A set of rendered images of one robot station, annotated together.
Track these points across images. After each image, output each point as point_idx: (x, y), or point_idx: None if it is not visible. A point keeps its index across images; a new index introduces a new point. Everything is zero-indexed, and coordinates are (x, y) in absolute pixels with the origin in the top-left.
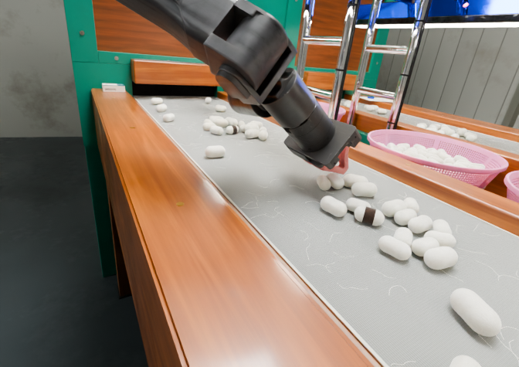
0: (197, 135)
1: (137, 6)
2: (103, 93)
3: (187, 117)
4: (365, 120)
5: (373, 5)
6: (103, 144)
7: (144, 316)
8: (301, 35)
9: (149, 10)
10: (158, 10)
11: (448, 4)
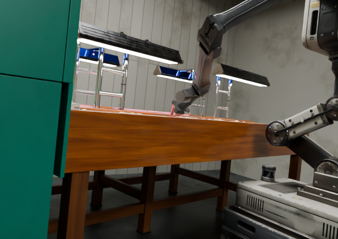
0: None
1: (206, 76)
2: (86, 110)
3: None
4: None
5: (79, 48)
6: (158, 133)
7: (227, 143)
8: (101, 66)
9: (206, 78)
10: (208, 78)
11: (86, 51)
